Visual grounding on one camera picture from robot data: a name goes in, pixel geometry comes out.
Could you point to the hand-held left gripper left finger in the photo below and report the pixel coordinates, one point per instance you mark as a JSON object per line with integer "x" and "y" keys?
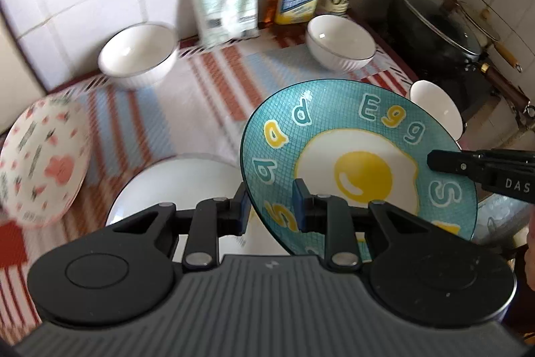
{"x": 241, "y": 210}

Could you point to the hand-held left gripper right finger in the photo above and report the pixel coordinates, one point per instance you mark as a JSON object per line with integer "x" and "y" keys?
{"x": 299, "y": 201}

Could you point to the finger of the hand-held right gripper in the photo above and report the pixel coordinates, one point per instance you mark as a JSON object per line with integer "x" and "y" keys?
{"x": 457, "y": 163}

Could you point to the plain white plate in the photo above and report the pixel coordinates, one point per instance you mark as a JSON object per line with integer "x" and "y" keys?
{"x": 175, "y": 189}

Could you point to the teal fried egg print plate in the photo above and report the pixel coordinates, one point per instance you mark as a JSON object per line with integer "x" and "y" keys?
{"x": 359, "y": 164}

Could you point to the white bowl with dark rim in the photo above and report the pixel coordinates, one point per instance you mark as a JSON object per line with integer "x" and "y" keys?
{"x": 138, "y": 54}
{"x": 340, "y": 43}

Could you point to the pink floral print plate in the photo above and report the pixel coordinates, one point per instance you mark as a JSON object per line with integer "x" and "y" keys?
{"x": 46, "y": 160}

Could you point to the clear plastic container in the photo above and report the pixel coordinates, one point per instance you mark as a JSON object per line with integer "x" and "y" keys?
{"x": 501, "y": 221}

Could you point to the small white bowl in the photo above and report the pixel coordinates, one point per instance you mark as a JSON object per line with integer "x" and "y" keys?
{"x": 436, "y": 106}

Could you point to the striped table mat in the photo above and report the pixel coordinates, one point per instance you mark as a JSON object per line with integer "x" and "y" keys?
{"x": 200, "y": 97}

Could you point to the black wok with glass lid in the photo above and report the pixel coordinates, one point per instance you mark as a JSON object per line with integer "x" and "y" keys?
{"x": 434, "y": 30}

